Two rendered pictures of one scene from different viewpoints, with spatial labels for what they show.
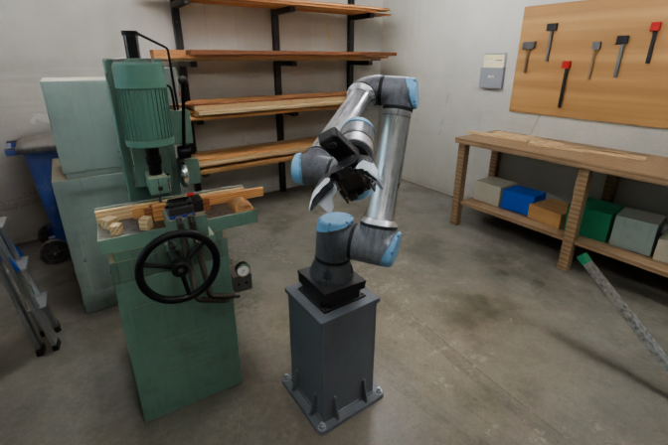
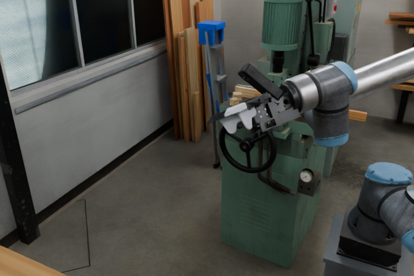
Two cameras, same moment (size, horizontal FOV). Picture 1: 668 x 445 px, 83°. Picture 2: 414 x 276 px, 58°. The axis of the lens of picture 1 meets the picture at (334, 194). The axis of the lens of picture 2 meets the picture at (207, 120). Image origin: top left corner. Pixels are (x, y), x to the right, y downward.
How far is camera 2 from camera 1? 0.75 m
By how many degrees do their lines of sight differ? 56
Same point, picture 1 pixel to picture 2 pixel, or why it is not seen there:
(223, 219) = (304, 125)
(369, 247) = (395, 217)
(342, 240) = (377, 195)
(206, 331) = (270, 207)
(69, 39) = not seen: outside the picture
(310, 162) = not seen: hidden behind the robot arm
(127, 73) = not seen: outside the picture
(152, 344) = (235, 192)
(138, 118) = (268, 25)
